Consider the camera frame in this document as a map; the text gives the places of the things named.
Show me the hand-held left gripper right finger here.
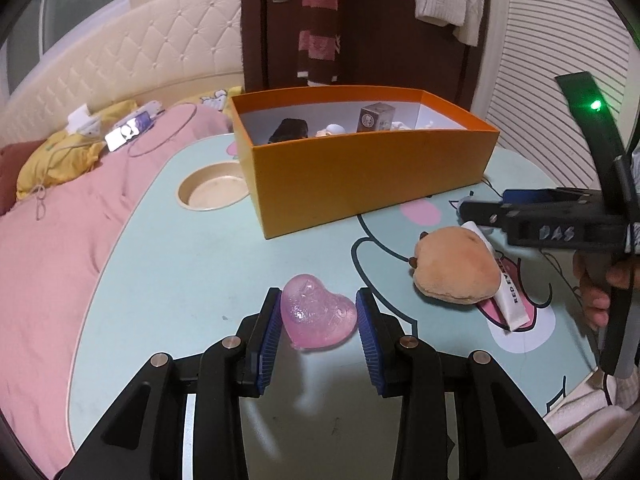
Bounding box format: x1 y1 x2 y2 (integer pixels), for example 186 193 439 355
355 287 583 480

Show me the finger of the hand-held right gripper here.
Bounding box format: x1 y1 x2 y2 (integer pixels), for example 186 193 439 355
457 195 511 228

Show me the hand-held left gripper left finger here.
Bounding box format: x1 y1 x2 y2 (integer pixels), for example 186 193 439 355
60 287 283 480

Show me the pink heart-shaped soap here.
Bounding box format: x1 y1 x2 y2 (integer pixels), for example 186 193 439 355
279 273 358 352

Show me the brown plush toy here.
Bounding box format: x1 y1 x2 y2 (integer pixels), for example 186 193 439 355
409 226 503 306

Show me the white cosmetic tube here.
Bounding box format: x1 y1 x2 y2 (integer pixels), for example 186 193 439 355
460 220 533 332

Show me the orange cardboard box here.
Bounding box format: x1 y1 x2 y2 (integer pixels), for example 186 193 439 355
230 85 501 240

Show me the teal cartoon print desktop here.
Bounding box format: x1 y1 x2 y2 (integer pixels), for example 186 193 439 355
67 125 601 480

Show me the person's right hand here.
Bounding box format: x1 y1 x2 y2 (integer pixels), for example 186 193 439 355
572 250 640 331

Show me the grey small carton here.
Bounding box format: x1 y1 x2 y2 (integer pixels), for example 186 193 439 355
357 102 396 133

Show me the dark brown door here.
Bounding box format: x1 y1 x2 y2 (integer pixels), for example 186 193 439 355
241 0 493 116

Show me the white fleece clothing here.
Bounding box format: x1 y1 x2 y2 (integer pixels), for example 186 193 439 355
542 370 640 480

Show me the black small object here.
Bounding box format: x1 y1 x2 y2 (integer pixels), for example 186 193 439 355
267 118 308 145

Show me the pink quilt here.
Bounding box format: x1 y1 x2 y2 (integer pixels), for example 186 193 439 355
0 105 236 480

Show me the pink brown striped scarf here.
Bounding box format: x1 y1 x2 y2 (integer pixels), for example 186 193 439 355
297 0 346 86

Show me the yellow printed pillow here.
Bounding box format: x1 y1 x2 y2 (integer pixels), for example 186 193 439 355
197 86 243 111

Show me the yellow blanket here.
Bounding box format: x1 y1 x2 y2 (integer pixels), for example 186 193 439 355
15 100 138 201

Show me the white charger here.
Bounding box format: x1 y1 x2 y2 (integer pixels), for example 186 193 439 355
67 105 101 133

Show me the dark red pillow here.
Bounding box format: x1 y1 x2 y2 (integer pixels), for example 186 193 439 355
0 142 36 216

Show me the cream tufted bed headboard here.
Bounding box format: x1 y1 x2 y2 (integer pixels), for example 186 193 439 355
0 0 246 146

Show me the thin grey cable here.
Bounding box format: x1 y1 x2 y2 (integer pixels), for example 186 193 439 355
127 104 199 158

